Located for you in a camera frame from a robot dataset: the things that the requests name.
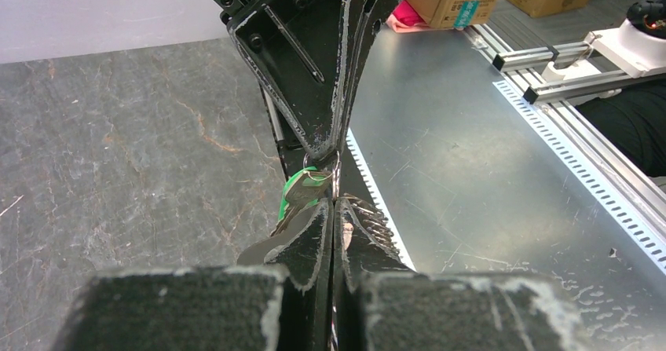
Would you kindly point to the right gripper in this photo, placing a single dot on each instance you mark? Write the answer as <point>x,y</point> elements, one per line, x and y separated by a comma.
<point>309,55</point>

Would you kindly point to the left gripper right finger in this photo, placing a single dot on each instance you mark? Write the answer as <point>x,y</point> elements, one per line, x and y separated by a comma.
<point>381,304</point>

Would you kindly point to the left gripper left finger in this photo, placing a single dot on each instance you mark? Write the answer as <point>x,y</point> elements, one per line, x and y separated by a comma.
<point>282,304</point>

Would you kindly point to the metal key organizer plate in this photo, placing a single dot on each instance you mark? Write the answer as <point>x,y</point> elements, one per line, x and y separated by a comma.
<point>333,218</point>

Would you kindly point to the key with green tag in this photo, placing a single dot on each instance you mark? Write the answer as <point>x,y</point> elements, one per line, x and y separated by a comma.
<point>302,190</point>

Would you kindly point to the pink cloth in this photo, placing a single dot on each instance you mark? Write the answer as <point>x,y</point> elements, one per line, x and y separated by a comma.
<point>404,19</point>

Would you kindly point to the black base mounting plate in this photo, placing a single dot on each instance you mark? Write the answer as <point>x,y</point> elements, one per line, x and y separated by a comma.
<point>292,154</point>

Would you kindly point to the outer white slotted duct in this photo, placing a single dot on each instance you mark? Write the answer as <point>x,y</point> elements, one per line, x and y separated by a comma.
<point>640,230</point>

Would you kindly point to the aluminium frame rail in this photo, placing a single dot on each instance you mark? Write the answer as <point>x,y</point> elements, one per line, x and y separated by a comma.
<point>643,192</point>

